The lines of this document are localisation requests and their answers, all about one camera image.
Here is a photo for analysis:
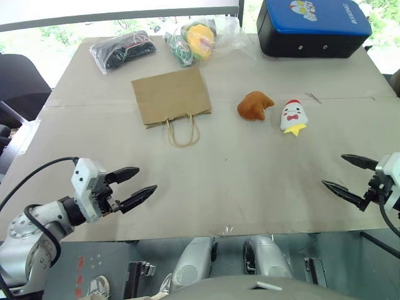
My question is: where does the silver robot leg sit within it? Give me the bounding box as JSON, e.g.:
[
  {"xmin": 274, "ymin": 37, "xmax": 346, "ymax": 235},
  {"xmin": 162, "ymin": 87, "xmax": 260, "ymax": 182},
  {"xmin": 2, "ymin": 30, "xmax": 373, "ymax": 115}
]
[
  {"xmin": 171, "ymin": 236, "xmax": 219, "ymax": 291},
  {"xmin": 243, "ymin": 235, "xmax": 295, "ymax": 279}
]

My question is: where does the yellow burger plush toy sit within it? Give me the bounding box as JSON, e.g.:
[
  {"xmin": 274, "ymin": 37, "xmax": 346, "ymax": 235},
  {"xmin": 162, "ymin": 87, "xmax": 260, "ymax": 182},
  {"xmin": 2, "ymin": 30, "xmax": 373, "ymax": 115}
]
[{"xmin": 185, "ymin": 24, "xmax": 216, "ymax": 61}]

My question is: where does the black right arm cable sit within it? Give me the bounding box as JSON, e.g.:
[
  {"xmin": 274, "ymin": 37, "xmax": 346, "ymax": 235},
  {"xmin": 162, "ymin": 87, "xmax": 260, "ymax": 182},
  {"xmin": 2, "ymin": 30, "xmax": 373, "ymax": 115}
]
[{"xmin": 379, "ymin": 192, "xmax": 400, "ymax": 239}]

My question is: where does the green item in plastic wrap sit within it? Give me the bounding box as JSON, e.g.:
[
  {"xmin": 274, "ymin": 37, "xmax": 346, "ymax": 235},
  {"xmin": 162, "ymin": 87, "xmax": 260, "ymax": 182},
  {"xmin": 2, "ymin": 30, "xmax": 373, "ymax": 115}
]
[{"xmin": 164, "ymin": 31, "xmax": 195, "ymax": 68}]

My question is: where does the white plush toy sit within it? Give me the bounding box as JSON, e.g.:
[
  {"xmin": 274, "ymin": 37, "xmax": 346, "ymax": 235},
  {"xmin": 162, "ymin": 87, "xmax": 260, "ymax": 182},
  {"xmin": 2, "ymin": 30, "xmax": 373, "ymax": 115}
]
[{"xmin": 279, "ymin": 99, "xmax": 310, "ymax": 138}]

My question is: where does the brown plush toy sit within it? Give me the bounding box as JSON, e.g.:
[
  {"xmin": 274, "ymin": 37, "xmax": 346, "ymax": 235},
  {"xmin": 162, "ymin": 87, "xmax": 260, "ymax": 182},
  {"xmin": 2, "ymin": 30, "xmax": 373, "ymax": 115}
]
[{"xmin": 236, "ymin": 91, "xmax": 276, "ymax": 121}]

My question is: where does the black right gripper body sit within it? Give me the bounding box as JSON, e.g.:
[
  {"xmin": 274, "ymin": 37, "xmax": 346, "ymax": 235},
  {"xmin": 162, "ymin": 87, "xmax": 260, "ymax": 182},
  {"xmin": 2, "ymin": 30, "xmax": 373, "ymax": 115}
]
[{"xmin": 363, "ymin": 171, "xmax": 394, "ymax": 201}]

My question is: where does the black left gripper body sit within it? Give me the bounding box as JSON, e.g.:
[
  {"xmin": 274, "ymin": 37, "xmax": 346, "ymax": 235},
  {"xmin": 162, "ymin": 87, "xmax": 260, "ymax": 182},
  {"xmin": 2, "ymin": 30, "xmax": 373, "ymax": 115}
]
[{"xmin": 90, "ymin": 171, "xmax": 123, "ymax": 219}]

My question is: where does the blue and black case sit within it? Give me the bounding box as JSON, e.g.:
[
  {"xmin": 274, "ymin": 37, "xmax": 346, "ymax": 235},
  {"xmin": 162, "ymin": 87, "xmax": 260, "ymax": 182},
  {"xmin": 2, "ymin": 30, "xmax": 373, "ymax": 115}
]
[{"xmin": 256, "ymin": 0, "xmax": 373, "ymax": 59}]

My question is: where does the black office chair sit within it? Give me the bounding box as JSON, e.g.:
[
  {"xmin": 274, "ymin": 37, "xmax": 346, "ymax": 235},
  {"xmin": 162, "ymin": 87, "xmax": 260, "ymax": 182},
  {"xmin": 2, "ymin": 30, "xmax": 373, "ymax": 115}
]
[{"xmin": 0, "ymin": 53, "xmax": 53, "ymax": 122}]

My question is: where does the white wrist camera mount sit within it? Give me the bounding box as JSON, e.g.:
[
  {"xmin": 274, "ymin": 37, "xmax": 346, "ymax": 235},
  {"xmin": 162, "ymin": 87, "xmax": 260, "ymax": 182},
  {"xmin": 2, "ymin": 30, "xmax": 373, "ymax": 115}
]
[
  {"xmin": 374, "ymin": 153, "xmax": 400, "ymax": 217},
  {"xmin": 71, "ymin": 157, "xmax": 108, "ymax": 224}
]

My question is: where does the silver robot left leg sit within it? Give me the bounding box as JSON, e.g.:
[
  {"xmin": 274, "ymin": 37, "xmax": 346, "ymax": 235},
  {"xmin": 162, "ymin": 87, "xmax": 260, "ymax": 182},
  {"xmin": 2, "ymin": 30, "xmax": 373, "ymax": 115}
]
[{"xmin": 171, "ymin": 236, "xmax": 219, "ymax": 291}]

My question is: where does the grey robot torso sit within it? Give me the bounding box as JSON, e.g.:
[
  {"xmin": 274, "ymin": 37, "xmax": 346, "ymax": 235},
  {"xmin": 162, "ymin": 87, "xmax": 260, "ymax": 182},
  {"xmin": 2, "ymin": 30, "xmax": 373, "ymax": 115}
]
[{"xmin": 161, "ymin": 274, "xmax": 345, "ymax": 300}]

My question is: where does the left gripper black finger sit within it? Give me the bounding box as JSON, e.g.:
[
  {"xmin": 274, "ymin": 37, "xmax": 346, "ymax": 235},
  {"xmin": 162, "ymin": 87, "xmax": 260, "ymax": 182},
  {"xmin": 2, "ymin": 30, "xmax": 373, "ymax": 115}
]
[
  {"xmin": 119, "ymin": 184, "xmax": 158, "ymax": 215},
  {"xmin": 105, "ymin": 166, "xmax": 141, "ymax": 186}
]

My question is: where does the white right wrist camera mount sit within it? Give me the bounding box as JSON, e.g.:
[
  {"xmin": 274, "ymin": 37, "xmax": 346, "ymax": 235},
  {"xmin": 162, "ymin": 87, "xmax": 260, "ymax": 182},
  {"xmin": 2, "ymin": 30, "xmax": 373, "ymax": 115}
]
[{"xmin": 374, "ymin": 153, "xmax": 400, "ymax": 217}]

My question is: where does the clear plastic bag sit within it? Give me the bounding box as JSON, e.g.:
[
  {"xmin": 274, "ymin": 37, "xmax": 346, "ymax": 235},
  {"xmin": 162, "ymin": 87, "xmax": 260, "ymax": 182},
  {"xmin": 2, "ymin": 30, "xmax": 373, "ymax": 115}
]
[{"xmin": 163, "ymin": 14, "xmax": 258, "ymax": 68}]

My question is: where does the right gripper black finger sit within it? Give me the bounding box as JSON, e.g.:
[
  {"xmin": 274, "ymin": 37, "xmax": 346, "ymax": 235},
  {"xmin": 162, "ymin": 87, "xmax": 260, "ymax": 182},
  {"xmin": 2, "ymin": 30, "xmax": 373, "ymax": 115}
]
[
  {"xmin": 341, "ymin": 153, "xmax": 380, "ymax": 171},
  {"xmin": 321, "ymin": 179, "xmax": 369, "ymax": 213}
]

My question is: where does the brown paper bag with handles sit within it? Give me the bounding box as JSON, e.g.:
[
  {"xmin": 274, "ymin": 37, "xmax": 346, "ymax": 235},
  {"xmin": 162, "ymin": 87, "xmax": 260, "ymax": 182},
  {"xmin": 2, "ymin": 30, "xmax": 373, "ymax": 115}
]
[{"xmin": 131, "ymin": 66, "xmax": 214, "ymax": 149}]

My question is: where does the grey window frame rail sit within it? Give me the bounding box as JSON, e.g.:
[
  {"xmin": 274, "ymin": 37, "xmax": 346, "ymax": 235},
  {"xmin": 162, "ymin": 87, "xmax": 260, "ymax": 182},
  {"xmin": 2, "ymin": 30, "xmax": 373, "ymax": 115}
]
[{"xmin": 0, "ymin": 5, "xmax": 239, "ymax": 33}]

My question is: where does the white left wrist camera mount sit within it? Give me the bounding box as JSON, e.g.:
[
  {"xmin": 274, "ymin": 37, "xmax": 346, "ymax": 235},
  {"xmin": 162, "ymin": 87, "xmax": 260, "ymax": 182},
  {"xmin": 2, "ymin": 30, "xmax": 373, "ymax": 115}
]
[{"xmin": 71, "ymin": 157, "xmax": 108, "ymax": 224}]

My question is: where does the silver robot right leg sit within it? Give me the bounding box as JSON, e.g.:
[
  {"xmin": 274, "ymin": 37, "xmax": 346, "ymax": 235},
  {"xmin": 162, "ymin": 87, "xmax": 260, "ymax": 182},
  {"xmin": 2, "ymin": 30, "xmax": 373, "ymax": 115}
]
[{"xmin": 243, "ymin": 235, "xmax": 295, "ymax": 279}]

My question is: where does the white sneaker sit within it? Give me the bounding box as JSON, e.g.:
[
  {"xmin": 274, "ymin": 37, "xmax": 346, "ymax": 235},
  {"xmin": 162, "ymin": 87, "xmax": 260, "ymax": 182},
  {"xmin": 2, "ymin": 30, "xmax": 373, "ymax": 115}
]
[{"xmin": 87, "ymin": 274, "xmax": 112, "ymax": 300}]

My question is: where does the black garment in plastic bag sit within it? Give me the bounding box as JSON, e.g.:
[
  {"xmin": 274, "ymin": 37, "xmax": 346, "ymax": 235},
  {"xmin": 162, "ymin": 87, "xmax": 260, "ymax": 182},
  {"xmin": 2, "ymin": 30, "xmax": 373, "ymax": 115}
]
[{"xmin": 89, "ymin": 29, "xmax": 158, "ymax": 76}]

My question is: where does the black metal table bracket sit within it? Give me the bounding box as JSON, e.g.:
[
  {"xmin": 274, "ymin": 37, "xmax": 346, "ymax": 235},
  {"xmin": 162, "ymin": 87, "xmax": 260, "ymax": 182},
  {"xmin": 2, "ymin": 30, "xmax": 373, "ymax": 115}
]
[
  {"xmin": 124, "ymin": 260, "xmax": 158, "ymax": 300},
  {"xmin": 304, "ymin": 256, "xmax": 328, "ymax": 288}
]

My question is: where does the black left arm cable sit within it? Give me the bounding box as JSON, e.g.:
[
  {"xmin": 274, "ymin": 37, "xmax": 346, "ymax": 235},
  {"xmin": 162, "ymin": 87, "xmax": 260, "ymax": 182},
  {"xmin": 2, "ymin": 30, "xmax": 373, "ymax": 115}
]
[
  {"xmin": 0, "ymin": 156, "xmax": 79, "ymax": 213},
  {"xmin": 23, "ymin": 204, "xmax": 62, "ymax": 269}
]

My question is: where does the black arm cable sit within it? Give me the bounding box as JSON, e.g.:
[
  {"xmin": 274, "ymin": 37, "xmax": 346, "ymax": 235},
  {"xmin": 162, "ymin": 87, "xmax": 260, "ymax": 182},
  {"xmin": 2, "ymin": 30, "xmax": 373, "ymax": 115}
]
[
  {"xmin": 379, "ymin": 192, "xmax": 400, "ymax": 239},
  {"xmin": 23, "ymin": 204, "xmax": 62, "ymax": 269},
  {"xmin": 0, "ymin": 156, "xmax": 79, "ymax": 213}
]

